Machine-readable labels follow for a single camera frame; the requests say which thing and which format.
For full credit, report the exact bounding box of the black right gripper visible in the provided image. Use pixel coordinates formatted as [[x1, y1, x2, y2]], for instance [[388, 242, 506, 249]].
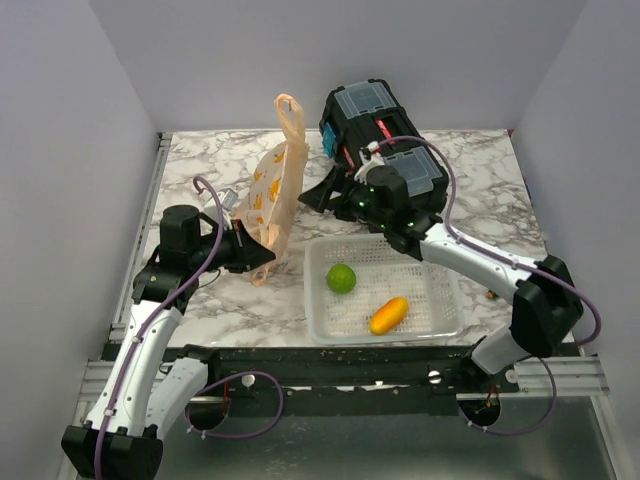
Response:
[[298, 165, 390, 231]]

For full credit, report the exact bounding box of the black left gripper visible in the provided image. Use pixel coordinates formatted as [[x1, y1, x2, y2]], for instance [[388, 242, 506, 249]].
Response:
[[190, 219, 277, 274]]

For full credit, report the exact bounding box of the translucent orange plastic bag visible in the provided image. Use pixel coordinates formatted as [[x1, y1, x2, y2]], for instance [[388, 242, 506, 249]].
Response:
[[234, 93, 309, 286]]

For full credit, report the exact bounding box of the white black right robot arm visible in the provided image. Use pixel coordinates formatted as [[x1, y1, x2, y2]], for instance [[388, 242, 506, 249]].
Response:
[[326, 163, 584, 392]]

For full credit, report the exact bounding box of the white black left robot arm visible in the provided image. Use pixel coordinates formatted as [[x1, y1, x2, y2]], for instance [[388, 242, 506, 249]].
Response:
[[61, 205, 246, 479]]

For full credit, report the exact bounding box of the green fake lime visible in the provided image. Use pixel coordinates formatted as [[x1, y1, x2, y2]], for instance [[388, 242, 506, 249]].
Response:
[[326, 263, 357, 295]]

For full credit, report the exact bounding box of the orange yellow fake mango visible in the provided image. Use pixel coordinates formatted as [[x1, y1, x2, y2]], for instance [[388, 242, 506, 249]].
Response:
[[369, 297, 409, 335]]

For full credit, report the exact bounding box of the black plastic toolbox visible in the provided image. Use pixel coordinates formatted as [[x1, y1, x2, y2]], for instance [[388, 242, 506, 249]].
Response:
[[319, 79, 449, 214]]

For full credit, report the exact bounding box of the white plastic basket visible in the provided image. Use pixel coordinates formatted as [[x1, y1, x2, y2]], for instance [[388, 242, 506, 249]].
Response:
[[304, 234, 464, 346]]

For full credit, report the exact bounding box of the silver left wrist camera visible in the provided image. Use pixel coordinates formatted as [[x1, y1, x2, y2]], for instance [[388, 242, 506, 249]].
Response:
[[203, 188, 238, 211]]

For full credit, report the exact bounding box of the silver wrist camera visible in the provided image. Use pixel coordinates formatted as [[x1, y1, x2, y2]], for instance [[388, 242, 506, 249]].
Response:
[[203, 188, 238, 211], [354, 141, 386, 184]]

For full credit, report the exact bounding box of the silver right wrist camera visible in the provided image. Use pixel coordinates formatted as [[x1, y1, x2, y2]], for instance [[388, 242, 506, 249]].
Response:
[[354, 141, 386, 184]]

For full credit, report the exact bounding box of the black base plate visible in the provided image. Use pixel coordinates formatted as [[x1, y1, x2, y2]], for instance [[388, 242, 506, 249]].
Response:
[[102, 344, 586, 419]]

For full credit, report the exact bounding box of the aluminium frame rail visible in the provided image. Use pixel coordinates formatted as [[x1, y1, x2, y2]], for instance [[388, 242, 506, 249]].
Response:
[[59, 132, 616, 480]]

